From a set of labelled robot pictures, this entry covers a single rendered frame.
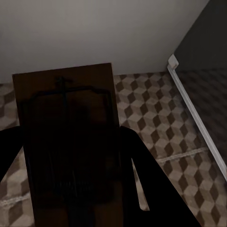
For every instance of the shower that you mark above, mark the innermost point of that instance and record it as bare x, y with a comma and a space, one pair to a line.
199, 122

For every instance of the door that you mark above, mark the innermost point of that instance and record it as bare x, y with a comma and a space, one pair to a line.
200, 63

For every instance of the mousetrap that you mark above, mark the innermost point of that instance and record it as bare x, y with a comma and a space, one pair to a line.
70, 133

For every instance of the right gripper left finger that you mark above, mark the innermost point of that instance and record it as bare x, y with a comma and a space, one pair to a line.
10, 145

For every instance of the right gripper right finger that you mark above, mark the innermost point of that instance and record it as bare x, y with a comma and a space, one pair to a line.
166, 207

